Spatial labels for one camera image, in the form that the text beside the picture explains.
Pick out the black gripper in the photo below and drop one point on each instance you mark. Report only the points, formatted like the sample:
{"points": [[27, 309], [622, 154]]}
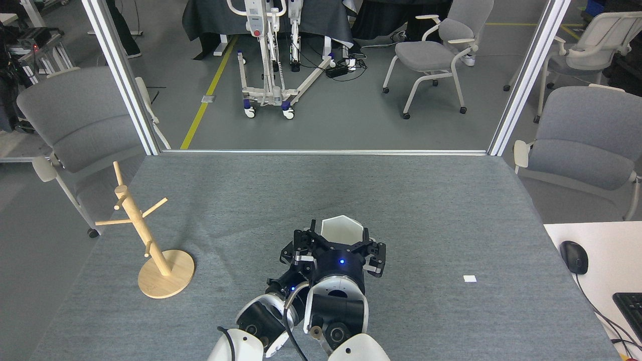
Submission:
{"points": [[288, 287], [338, 263]]}

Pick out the white faceted cup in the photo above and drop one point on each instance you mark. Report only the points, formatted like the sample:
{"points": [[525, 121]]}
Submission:
{"points": [[341, 230]]}

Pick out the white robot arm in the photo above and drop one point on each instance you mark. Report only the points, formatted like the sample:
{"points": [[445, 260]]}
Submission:
{"points": [[336, 311], [256, 321]]}

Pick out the wooden cup rack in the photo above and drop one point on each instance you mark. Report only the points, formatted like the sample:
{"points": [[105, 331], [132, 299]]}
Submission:
{"points": [[165, 281]]}

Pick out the metal equipment rack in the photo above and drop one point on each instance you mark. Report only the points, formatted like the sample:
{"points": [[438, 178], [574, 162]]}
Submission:
{"points": [[35, 50]]}

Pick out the metal floor plate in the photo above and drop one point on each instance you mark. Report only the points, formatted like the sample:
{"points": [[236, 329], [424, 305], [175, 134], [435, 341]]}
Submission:
{"points": [[207, 99]]}

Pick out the black power strip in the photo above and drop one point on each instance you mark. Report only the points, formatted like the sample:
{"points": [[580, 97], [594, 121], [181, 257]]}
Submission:
{"points": [[337, 70]]}

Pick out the white stand on wheels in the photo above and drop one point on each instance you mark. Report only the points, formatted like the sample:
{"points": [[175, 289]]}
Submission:
{"points": [[256, 25]]}

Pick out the black computer mouse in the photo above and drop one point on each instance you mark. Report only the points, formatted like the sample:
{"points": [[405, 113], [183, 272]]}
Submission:
{"points": [[574, 256]]}

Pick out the black table drape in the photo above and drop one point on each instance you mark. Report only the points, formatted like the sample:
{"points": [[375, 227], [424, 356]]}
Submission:
{"points": [[210, 17]]}

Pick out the white desk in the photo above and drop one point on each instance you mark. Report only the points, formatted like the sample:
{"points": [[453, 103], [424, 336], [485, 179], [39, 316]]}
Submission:
{"points": [[612, 250]]}

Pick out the person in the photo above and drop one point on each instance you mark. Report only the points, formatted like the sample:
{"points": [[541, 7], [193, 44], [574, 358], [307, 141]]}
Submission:
{"points": [[123, 30]]}

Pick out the black keyboard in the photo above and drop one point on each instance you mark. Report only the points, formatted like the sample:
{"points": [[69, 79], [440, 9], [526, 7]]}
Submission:
{"points": [[632, 311]]}

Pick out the white-backed grey chair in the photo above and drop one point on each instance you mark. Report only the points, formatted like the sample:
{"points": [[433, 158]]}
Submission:
{"points": [[602, 30]]}

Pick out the silver table edge rail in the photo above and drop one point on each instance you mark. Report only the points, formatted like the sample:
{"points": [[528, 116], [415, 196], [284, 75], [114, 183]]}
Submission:
{"points": [[326, 152]]}

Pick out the grey chair with cream frame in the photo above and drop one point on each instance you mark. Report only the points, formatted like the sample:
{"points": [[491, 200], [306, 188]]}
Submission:
{"points": [[80, 120], [587, 145], [426, 55]]}

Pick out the silver post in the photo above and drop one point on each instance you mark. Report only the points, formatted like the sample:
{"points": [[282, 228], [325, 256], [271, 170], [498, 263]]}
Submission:
{"points": [[123, 75], [526, 75]]}

